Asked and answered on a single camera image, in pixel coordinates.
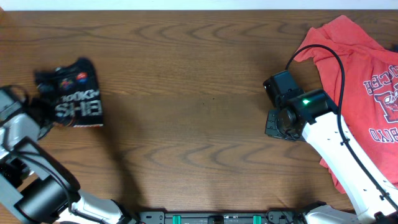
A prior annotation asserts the black orange-patterned jersey shirt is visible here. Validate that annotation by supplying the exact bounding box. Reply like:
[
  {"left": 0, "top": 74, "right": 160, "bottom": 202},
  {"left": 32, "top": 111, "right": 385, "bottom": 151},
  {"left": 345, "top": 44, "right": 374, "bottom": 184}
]
[{"left": 34, "top": 57, "right": 104, "bottom": 128}]

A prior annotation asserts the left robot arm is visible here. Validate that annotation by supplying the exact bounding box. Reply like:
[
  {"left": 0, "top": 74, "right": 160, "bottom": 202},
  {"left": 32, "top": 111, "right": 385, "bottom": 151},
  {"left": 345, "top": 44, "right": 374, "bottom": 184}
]
[{"left": 1, "top": 86, "right": 139, "bottom": 224}]

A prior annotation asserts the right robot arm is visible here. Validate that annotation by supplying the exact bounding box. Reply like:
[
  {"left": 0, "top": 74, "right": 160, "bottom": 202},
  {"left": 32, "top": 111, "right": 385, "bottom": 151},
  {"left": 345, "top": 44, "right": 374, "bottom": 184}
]
[{"left": 265, "top": 88, "right": 397, "bottom": 223}]

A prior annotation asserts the red printed t-shirt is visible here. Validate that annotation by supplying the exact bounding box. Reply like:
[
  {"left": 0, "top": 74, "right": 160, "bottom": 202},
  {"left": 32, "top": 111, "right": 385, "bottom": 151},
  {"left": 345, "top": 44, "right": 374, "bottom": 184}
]
[{"left": 295, "top": 16, "right": 397, "bottom": 185}]

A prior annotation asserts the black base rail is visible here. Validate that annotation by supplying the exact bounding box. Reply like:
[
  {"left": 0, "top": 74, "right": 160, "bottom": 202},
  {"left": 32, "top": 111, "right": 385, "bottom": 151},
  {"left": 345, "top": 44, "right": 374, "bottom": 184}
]
[{"left": 138, "top": 210, "right": 306, "bottom": 224}]

